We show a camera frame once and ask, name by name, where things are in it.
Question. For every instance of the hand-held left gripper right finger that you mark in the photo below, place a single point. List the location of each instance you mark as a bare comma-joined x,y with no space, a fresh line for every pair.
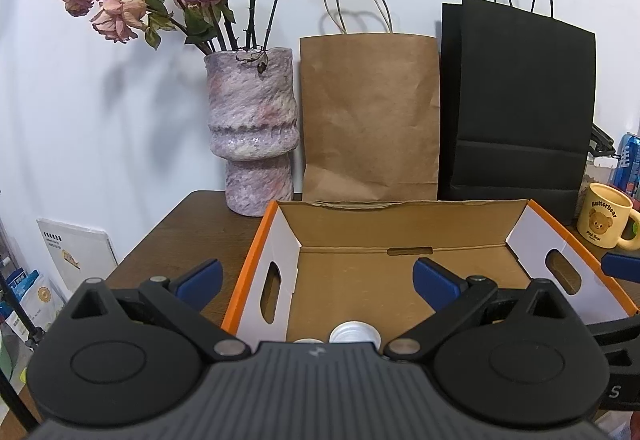
435,284

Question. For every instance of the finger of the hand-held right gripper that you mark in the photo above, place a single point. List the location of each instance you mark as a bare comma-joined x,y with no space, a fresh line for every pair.
622,267
617,327

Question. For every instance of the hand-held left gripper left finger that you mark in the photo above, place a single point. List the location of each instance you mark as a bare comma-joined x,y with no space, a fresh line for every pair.
200,284

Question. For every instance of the red cardboard box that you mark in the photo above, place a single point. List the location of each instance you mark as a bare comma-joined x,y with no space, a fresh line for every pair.
360,270

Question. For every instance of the yellow bear mug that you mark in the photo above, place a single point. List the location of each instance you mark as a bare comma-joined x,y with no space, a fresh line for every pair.
602,217

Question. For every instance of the blue drink can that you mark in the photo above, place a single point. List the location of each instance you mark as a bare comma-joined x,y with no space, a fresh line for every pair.
629,165

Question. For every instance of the clear container with black clips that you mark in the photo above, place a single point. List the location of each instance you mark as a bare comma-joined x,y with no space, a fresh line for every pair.
597,160

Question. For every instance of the white packet with gold seal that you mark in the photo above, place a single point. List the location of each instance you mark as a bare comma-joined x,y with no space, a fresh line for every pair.
40,302

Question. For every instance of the pink mottled vase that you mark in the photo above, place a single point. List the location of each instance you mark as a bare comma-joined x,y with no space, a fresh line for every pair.
252,120

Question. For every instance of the brown paper bag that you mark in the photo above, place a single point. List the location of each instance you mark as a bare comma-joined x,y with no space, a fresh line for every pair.
370,120

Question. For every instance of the black paper bag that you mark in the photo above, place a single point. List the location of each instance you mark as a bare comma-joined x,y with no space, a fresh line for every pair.
520,95

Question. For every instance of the white wall panel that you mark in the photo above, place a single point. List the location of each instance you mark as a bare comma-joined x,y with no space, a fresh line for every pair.
75,250

